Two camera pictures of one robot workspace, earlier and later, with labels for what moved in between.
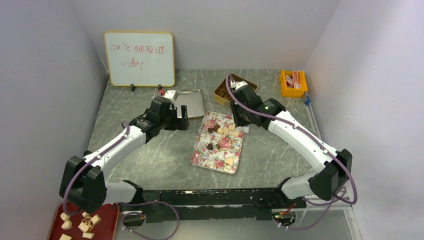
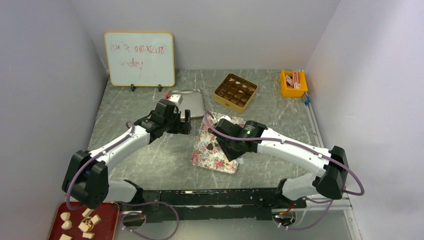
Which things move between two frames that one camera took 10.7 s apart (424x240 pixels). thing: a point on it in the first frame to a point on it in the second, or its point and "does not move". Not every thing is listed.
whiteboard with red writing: x=140 y=58 does not move
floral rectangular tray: x=219 y=143 does not move
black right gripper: x=242 y=91 to x=228 y=145
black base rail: x=224 y=204 does not move
